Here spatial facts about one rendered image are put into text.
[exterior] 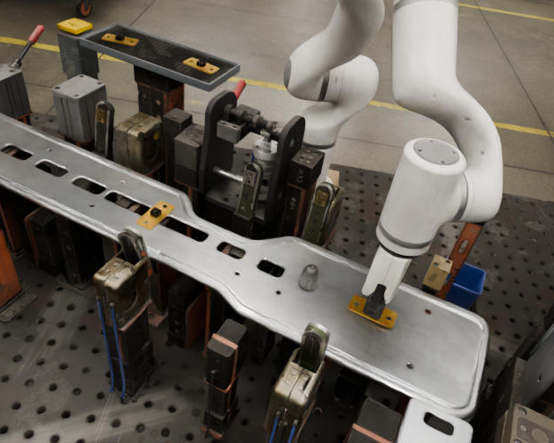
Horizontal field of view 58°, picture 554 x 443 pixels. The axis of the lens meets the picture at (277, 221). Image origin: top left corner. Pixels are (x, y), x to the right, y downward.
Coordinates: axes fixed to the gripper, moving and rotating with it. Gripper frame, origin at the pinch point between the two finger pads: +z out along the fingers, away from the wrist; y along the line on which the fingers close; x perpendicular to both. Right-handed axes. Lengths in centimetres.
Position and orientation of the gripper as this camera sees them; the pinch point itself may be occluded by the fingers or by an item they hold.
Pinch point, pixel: (375, 302)
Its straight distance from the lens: 89.7
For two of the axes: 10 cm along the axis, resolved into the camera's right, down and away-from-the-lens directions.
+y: -4.4, 5.6, -7.0
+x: 8.9, 3.8, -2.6
